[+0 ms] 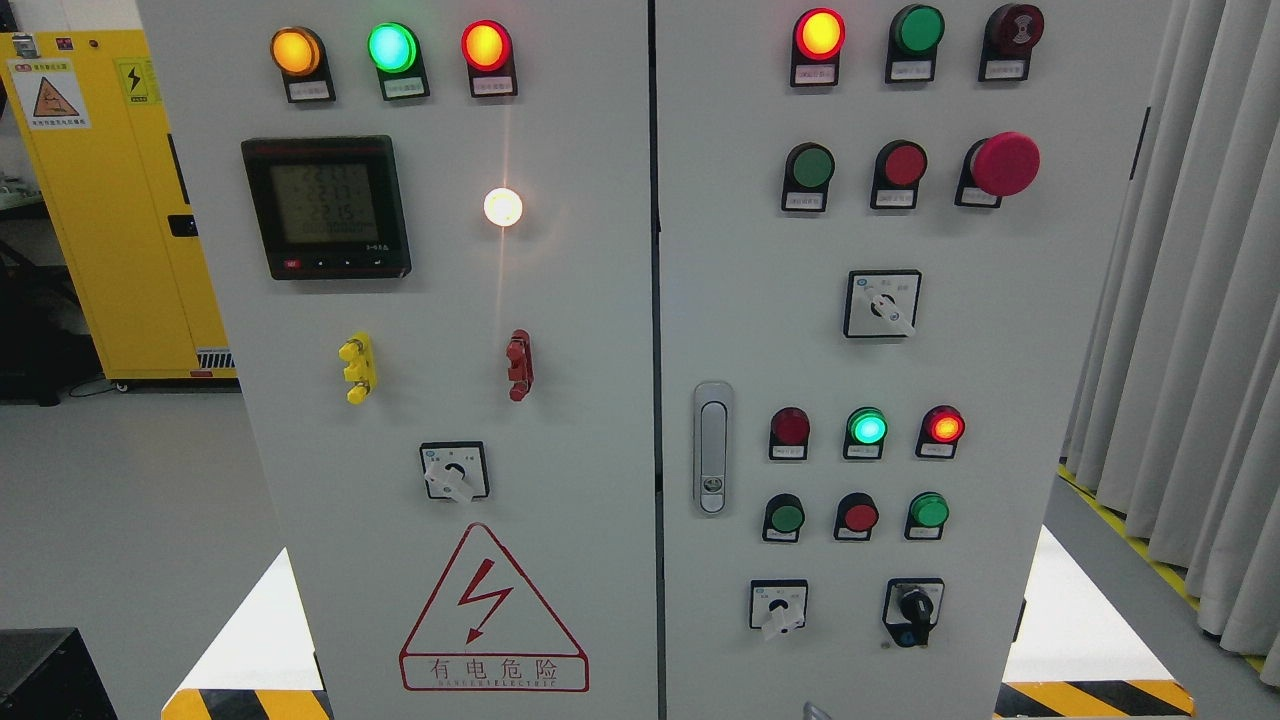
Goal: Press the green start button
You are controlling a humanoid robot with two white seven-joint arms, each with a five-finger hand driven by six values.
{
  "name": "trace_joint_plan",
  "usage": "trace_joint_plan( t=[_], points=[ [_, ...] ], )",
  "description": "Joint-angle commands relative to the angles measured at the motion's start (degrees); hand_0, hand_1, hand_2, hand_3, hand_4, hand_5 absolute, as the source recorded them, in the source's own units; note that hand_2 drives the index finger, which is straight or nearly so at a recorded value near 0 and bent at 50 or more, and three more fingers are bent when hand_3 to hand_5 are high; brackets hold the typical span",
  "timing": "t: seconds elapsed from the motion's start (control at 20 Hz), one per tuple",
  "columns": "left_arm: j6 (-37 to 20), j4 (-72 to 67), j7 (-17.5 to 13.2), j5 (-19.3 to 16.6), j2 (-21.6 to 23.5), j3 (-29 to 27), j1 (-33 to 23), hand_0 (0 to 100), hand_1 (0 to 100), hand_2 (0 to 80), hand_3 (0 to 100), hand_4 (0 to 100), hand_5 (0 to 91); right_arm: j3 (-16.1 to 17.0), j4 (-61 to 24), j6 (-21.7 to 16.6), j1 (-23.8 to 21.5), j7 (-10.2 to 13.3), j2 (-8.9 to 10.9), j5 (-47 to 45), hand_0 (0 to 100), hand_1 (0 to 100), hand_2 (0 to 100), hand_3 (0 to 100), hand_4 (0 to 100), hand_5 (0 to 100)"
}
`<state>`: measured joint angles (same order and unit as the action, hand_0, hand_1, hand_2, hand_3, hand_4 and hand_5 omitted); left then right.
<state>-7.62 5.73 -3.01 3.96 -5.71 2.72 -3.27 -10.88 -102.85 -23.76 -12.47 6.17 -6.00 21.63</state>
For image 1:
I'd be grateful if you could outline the small green push button left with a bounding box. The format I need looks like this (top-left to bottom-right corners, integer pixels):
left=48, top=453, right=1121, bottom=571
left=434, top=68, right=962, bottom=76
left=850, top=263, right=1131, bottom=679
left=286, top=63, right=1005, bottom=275
left=762, top=493, right=806, bottom=543

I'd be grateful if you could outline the small green push button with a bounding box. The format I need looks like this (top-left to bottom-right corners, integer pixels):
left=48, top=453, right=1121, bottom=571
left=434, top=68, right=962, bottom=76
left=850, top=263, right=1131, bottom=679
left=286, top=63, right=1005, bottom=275
left=762, top=493, right=806, bottom=543
left=902, top=491, right=950, bottom=541

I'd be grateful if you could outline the green start push button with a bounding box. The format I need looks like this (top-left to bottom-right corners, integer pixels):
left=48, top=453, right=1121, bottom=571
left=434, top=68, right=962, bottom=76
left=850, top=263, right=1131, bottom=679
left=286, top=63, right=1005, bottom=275
left=780, top=142, right=835, bottom=213

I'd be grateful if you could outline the small red push button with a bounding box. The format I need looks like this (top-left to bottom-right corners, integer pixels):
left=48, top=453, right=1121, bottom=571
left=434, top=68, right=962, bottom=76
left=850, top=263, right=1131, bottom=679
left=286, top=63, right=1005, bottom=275
left=833, top=492, right=881, bottom=542

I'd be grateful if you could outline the red stop push button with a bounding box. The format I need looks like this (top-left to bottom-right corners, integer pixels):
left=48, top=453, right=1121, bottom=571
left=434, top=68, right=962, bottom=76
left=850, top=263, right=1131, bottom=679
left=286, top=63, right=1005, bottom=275
left=869, top=138, right=928, bottom=210

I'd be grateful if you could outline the small green push button right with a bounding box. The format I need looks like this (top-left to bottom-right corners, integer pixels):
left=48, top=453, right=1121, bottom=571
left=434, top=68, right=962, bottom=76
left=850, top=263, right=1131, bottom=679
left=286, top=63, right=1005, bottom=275
left=902, top=491, right=950, bottom=541

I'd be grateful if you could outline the red emergency stop mushroom button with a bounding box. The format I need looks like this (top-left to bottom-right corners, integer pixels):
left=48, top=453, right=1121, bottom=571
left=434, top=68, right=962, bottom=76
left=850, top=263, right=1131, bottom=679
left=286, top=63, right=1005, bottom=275
left=954, top=131, right=1041, bottom=209

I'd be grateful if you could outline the grey electrical control cabinet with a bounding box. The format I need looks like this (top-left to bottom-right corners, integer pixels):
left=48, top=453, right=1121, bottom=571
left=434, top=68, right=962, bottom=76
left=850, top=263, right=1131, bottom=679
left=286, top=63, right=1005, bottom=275
left=138, top=1, right=1172, bottom=719

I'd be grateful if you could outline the red terminal connector block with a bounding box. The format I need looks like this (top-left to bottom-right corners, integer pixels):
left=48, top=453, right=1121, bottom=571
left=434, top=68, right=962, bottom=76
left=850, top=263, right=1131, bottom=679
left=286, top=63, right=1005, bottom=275
left=506, top=329, right=534, bottom=402

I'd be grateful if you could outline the dark red small indicator lamp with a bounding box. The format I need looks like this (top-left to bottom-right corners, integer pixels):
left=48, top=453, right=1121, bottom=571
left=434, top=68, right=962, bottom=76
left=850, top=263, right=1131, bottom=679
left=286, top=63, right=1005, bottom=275
left=768, top=407, right=812, bottom=462

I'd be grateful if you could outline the white lit indicator lamp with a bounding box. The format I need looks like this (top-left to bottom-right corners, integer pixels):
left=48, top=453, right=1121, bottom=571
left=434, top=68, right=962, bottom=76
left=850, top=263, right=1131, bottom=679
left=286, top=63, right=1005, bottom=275
left=483, top=187, right=524, bottom=228

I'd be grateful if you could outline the lit green small indicator lamp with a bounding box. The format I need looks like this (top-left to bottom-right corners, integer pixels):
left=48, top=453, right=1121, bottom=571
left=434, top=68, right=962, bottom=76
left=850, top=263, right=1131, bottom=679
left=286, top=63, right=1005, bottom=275
left=844, top=406, right=888, bottom=461

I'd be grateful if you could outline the yellow terminal connector block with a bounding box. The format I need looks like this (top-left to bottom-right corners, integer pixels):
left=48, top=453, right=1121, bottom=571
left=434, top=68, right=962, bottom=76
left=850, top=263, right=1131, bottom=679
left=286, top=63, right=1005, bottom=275
left=338, top=331, right=378, bottom=405

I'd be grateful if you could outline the lit red small indicator lamp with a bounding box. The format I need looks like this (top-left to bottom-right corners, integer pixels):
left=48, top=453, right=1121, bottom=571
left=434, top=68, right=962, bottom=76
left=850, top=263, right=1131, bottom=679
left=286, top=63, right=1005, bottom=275
left=914, top=405, right=966, bottom=460

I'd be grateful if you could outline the red electrical warning triangle sticker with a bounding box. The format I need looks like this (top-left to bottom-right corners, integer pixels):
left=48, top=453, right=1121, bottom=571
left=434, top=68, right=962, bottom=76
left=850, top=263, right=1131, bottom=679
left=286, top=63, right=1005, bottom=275
left=399, top=521, right=590, bottom=693

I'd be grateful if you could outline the black digital power meter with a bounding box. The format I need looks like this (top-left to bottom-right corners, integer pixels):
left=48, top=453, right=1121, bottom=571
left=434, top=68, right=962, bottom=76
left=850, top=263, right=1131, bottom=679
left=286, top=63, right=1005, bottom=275
left=241, top=135, right=412, bottom=281

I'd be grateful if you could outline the lit red lamp right door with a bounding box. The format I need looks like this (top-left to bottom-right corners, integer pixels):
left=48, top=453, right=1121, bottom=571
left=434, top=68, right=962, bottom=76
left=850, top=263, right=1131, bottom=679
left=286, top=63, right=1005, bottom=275
left=788, top=6, right=846, bottom=88

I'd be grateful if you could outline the dark green lamp right door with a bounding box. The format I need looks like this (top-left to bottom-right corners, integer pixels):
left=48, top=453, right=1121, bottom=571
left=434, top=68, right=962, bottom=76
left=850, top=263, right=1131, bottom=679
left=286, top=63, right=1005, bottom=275
left=884, top=3, right=945, bottom=85

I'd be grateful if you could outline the yellow indicator lamp top left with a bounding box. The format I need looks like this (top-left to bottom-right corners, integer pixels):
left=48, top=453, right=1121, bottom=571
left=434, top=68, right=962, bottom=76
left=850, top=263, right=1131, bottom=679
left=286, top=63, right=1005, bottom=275
left=270, top=26, right=337, bottom=102

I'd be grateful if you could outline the dark red buzzer lamp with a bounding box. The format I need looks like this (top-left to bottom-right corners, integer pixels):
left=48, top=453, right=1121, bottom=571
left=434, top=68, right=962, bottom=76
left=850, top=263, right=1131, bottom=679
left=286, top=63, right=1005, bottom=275
left=978, top=3, right=1044, bottom=82

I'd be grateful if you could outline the grey curtain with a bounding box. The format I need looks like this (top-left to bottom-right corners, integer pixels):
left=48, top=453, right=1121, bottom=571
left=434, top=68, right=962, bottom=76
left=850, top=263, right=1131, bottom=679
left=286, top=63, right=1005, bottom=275
left=1064, top=1, right=1279, bottom=685

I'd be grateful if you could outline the yellow safety storage cabinet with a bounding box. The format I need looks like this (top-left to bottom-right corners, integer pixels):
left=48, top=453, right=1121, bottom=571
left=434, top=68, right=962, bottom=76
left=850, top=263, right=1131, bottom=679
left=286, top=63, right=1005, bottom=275
left=3, top=29, right=236, bottom=382

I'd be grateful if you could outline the black box bottom left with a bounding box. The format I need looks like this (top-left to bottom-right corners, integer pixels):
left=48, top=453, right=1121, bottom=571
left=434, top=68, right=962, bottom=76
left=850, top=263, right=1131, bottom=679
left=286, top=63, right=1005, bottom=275
left=1, top=626, right=116, bottom=719

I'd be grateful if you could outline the silver cabinet door handle lock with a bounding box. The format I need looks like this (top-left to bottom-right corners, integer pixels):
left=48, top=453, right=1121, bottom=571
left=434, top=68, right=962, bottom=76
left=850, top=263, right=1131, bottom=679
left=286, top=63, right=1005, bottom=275
left=692, top=380, right=733, bottom=515

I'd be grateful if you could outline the left door rotary selector switch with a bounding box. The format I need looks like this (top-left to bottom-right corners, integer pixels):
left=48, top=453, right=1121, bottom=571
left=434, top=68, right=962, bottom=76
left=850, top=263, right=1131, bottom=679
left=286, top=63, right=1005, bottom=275
left=419, top=441, right=492, bottom=503

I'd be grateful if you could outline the upper right rotary selector switch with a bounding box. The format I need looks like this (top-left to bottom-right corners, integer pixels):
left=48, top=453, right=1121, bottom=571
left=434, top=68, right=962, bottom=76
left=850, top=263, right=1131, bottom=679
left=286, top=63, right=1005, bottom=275
left=844, top=269, right=923, bottom=340

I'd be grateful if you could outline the lower white rotary selector switch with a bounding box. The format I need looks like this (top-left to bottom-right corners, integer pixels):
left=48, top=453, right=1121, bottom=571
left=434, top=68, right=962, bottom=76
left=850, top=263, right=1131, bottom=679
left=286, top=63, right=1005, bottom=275
left=749, top=579, right=809, bottom=642

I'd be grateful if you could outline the black key selector switch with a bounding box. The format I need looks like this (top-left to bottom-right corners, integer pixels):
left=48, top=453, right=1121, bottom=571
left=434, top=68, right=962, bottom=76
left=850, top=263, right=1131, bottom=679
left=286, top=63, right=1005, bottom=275
left=882, top=577, right=945, bottom=648

